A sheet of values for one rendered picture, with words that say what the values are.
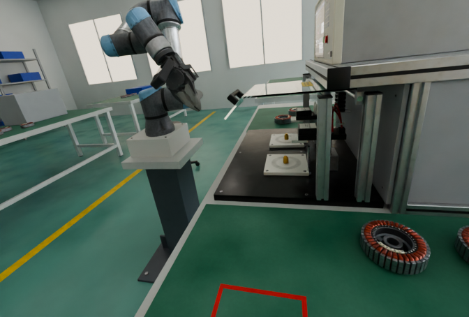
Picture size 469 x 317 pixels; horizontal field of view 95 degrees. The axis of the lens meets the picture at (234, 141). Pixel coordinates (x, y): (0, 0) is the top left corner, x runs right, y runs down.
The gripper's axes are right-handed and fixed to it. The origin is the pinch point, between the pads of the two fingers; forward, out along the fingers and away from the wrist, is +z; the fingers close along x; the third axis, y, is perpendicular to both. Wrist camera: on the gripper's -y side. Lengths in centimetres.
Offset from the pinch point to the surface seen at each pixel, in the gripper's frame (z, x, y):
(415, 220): 54, -37, -7
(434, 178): 47, -45, -3
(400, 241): 48, -34, -18
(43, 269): 21, 166, -15
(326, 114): 20.9, -33.1, -5.6
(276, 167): 32.7, -7.9, 7.5
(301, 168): 37.0, -15.2, 8.4
